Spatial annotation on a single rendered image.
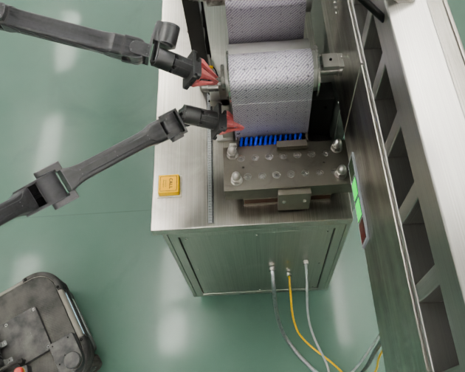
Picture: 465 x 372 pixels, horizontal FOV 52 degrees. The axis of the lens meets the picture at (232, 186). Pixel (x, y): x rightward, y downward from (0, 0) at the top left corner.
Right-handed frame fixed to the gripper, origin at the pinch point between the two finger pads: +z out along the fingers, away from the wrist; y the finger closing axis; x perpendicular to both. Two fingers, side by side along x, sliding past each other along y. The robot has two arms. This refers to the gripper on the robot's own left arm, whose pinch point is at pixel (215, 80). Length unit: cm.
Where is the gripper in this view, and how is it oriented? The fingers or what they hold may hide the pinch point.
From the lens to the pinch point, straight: 145.8
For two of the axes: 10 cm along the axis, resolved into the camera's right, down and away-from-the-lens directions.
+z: 8.4, 2.3, 4.9
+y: 0.4, 8.7, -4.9
